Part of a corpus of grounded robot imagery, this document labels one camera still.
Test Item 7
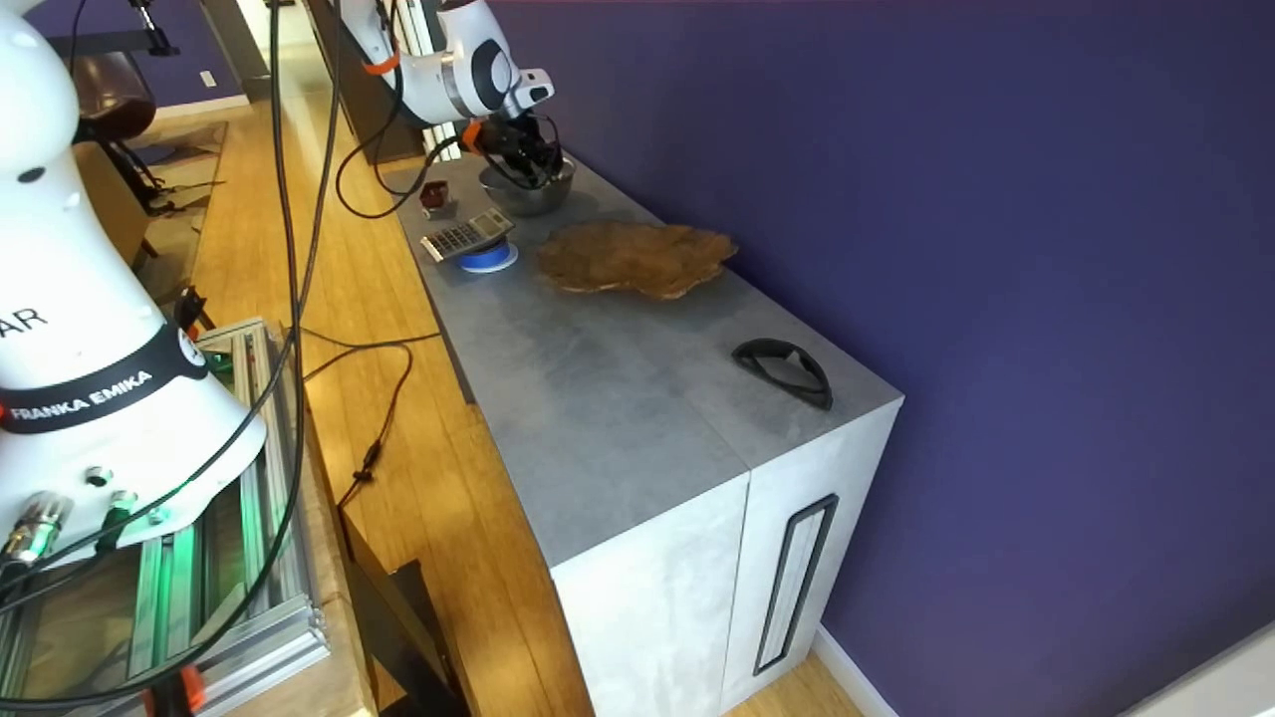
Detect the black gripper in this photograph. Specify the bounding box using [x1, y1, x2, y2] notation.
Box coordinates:
[461, 110, 568, 192]

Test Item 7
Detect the round metal bowl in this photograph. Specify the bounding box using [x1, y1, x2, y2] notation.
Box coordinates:
[476, 155, 576, 223]

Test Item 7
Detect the brown wooden bowl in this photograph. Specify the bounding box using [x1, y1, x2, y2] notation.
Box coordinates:
[530, 214, 742, 308]

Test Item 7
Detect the grey desk calculator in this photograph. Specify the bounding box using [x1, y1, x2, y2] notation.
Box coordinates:
[420, 206, 515, 265]

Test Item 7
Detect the blue round disc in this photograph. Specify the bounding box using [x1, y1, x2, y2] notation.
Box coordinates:
[456, 238, 521, 277]

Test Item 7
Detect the grey concrete table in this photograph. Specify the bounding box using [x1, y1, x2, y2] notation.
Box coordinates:
[389, 147, 907, 717]

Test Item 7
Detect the small black curved object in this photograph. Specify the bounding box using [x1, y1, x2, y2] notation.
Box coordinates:
[729, 336, 835, 416]

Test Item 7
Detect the black chair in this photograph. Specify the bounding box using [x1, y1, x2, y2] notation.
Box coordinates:
[61, 44, 182, 218]

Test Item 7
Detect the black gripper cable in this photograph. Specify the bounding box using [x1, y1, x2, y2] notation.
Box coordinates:
[327, 53, 469, 227]

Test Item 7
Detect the long black hanging cable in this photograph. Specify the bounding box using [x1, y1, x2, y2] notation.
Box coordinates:
[0, 0, 351, 710]

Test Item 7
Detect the black floor cable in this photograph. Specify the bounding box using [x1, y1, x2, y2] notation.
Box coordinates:
[299, 327, 448, 514]

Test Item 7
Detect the black rectangular cabinet handle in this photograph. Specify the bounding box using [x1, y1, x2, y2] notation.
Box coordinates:
[750, 490, 845, 681]

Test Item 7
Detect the aluminium robot stand frame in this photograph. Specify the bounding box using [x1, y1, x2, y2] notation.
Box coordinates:
[0, 313, 333, 710]

